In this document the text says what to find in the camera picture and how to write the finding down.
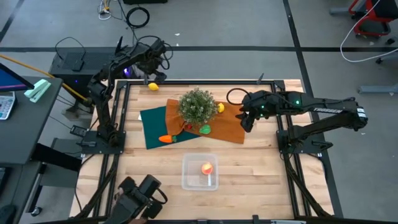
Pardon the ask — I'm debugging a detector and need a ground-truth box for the black power adapter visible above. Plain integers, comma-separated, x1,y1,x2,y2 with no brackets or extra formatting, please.
70,124,88,138

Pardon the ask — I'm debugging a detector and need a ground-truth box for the red yellow toy peach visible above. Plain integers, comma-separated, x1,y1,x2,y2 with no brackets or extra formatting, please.
201,162,215,176

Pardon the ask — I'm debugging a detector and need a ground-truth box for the white calculator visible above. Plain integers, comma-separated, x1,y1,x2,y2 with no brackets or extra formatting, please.
0,91,17,121

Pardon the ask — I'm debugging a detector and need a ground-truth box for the coiled black cable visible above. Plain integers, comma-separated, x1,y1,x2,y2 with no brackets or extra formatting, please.
126,6,151,29

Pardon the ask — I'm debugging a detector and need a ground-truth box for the mint green stapler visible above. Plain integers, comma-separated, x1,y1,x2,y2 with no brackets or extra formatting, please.
24,78,52,104

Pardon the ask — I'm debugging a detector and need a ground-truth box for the dark green cloth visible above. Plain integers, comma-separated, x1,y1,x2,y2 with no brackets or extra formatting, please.
139,106,201,151

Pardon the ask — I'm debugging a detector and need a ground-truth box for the grey metal floor base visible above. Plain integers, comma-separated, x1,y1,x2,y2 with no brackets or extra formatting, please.
357,83,398,95

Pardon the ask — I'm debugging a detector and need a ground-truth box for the artificial green plant black pot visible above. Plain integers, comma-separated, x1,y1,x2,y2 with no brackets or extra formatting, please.
177,87,219,127

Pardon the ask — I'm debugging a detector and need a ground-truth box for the white and yellow cable bundle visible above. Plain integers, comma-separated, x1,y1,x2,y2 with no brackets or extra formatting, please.
98,0,113,21

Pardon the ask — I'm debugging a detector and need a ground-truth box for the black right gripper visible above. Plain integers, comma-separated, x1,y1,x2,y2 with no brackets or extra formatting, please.
235,90,280,133

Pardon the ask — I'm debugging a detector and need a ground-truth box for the orange cloth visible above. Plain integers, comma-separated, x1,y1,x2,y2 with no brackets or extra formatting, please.
164,98,246,145

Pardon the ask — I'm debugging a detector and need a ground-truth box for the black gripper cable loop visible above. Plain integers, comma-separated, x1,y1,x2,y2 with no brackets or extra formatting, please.
226,88,253,107

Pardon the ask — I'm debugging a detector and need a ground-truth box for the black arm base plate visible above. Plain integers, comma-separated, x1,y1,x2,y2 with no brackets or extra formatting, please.
81,130,127,156
276,129,334,155

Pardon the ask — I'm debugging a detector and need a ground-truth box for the white floor cable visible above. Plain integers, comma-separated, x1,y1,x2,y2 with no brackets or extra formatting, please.
340,0,398,63

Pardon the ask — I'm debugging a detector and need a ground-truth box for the yellow pole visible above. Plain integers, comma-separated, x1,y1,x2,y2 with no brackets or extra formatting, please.
0,54,90,103

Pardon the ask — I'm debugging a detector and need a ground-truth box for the computer monitor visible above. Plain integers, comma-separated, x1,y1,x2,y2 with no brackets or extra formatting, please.
0,63,35,93

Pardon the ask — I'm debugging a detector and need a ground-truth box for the orange toy carrot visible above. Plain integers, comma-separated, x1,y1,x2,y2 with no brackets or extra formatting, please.
158,134,178,144

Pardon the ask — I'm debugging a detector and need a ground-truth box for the small black box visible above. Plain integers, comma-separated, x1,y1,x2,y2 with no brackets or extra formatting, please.
72,58,85,73

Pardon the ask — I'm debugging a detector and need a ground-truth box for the red metal cart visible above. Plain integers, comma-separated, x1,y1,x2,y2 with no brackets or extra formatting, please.
329,0,398,39

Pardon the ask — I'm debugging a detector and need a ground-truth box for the black aluminium table frame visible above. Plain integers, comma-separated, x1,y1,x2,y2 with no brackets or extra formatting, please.
70,79,336,224

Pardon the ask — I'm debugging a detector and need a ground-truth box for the black computer tower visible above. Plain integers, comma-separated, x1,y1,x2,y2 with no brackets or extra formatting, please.
49,35,133,98

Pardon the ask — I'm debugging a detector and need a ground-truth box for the black rolling cart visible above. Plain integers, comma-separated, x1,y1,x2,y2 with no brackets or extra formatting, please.
24,138,83,218

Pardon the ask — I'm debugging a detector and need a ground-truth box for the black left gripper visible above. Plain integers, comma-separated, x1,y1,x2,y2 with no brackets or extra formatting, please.
136,39,170,84

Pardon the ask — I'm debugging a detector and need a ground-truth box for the black desk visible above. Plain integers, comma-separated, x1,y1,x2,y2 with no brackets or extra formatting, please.
0,76,63,166

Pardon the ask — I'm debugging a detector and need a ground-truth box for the clear plastic tupperware container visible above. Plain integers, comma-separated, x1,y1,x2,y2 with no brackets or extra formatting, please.
181,152,220,191

